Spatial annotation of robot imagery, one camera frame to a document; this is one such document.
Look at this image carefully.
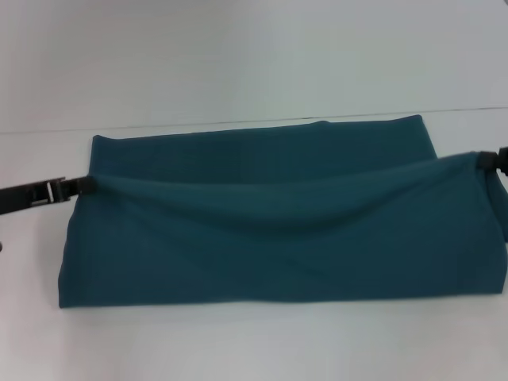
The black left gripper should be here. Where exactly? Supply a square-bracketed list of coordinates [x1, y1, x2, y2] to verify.
[0, 177, 96, 217]

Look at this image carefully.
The teal blue printed t-shirt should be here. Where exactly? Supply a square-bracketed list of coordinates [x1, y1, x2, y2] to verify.
[57, 114, 508, 310]

